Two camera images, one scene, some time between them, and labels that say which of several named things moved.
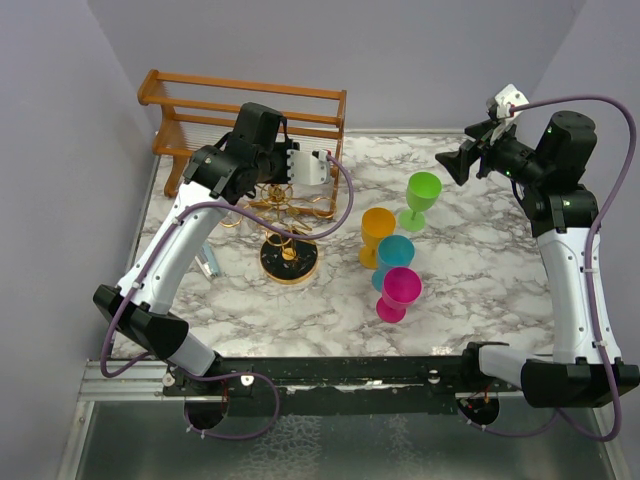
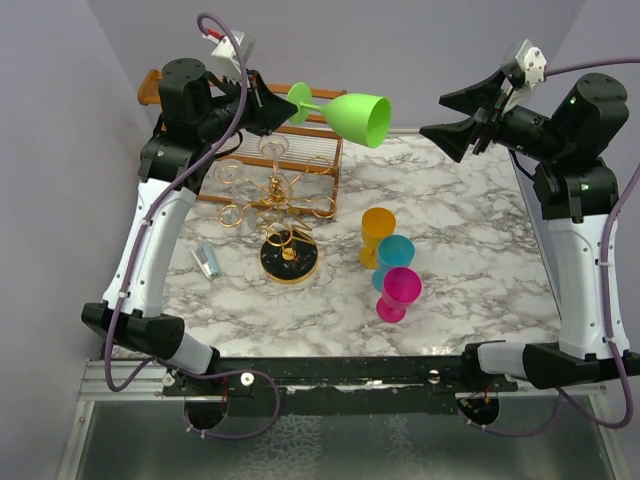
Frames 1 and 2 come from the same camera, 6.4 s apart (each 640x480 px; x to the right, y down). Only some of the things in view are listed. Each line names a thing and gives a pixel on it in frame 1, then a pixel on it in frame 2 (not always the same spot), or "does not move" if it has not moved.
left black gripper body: x=273 y=165 → x=254 y=115
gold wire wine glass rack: x=281 y=259 does not move
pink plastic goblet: x=401 y=287 does not move
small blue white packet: x=209 y=263 does not move
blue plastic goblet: x=393 y=251 does not move
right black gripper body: x=474 y=149 → x=509 y=128
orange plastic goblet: x=376 y=223 does not move
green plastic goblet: x=422 y=192 → x=363 y=118
